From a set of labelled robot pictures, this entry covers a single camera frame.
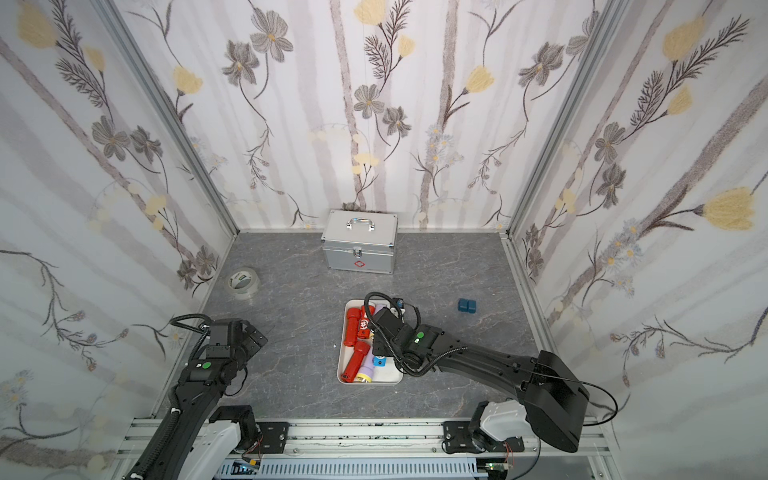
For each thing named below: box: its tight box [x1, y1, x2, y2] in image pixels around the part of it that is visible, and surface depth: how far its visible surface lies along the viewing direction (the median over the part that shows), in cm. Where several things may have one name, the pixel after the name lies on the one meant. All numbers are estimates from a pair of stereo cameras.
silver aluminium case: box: [320, 209, 398, 275], surface depth 103 cm
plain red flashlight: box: [343, 307, 361, 347], surface depth 93 cm
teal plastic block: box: [458, 298, 477, 314], surface depth 100 cm
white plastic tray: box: [337, 299, 403, 385], surface depth 87 cm
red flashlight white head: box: [357, 305, 376, 339], surface depth 92 cm
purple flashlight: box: [356, 350, 374, 383], surface depth 84 cm
